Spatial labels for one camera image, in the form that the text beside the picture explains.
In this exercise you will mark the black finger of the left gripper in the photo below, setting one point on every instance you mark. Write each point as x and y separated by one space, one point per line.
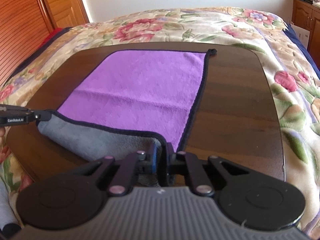
17 115

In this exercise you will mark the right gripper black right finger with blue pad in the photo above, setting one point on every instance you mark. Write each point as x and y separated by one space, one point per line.
248 197

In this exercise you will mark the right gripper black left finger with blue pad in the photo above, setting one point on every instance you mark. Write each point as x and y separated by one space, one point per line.
72 198

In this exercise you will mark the purple grey microfibre towel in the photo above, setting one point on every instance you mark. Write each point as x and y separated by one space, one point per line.
132 100

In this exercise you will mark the grey cloth at left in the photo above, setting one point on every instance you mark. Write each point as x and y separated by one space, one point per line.
9 223

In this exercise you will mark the dark wooden tray table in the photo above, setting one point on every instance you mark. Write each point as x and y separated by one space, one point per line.
237 117

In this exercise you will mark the red blue folded cloth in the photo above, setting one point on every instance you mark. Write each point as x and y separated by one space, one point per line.
55 34

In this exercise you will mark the slatted wooden wardrobe door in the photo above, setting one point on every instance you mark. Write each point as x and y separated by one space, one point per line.
24 25

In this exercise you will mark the wooden panel door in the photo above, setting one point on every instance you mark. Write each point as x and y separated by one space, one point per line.
63 13

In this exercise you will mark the floral bed blanket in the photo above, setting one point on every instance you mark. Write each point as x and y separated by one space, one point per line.
291 73

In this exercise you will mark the dark blue bed sheet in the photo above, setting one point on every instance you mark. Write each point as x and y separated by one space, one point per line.
290 33

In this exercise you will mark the wooden side cabinet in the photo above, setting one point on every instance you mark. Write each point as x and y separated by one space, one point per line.
306 16

